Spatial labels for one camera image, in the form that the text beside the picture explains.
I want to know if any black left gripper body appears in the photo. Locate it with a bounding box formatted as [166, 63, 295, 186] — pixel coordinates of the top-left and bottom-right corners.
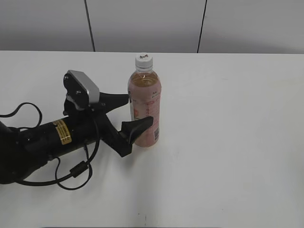
[63, 99, 132, 157]

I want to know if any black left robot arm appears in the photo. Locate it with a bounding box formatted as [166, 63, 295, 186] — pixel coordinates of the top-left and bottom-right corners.
[0, 93, 153, 187]

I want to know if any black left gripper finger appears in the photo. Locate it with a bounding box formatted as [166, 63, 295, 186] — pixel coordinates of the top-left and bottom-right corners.
[119, 116, 153, 145]
[99, 93, 129, 113]

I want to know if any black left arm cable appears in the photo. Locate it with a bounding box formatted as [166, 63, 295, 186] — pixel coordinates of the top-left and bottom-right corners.
[0, 102, 100, 190]

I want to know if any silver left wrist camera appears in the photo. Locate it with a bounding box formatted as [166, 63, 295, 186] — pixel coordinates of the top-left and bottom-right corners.
[63, 70, 100, 111]

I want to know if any white bottle cap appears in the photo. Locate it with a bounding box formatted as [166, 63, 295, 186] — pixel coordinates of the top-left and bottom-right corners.
[135, 53, 153, 69]

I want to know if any pink label tea bottle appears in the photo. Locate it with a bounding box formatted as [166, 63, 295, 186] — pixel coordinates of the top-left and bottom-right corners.
[127, 67, 162, 147]

